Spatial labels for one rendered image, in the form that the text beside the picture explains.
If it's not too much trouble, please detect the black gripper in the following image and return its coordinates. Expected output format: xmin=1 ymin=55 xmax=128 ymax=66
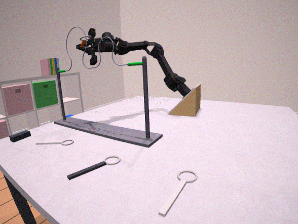
xmin=76 ymin=28 xmax=107 ymax=65

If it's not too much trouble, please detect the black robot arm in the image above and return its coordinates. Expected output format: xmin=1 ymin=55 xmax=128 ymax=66
xmin=94 ymin=31 xmax=191 ymax=98

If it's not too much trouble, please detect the dark grey handle with silver loop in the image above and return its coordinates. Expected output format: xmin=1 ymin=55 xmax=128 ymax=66
xmin=67 ymin=155 xmax=121 ymax=180

